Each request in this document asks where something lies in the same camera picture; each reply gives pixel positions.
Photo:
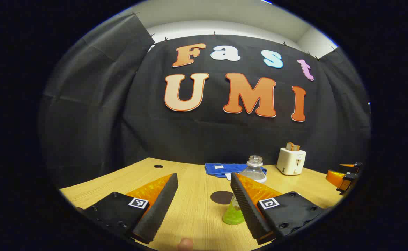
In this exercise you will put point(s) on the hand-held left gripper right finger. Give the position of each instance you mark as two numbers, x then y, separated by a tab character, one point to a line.
247	209

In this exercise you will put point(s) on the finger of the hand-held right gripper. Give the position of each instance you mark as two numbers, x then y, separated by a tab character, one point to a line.
336	177
352	167

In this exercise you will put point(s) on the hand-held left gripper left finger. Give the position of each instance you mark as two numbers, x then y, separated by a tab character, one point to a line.
156	209

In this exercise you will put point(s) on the dark brown round coaster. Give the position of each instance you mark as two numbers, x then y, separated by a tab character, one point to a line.
221	197

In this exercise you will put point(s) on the clear water bottle green drink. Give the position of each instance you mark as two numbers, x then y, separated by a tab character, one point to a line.
254	170

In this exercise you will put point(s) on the folded blue towel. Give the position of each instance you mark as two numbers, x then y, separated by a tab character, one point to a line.
224	169

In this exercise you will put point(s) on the cream white toaster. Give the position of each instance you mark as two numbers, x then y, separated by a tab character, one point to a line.
290	161

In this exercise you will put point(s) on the black backdrop cloth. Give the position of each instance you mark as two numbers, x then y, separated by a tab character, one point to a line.
207	132

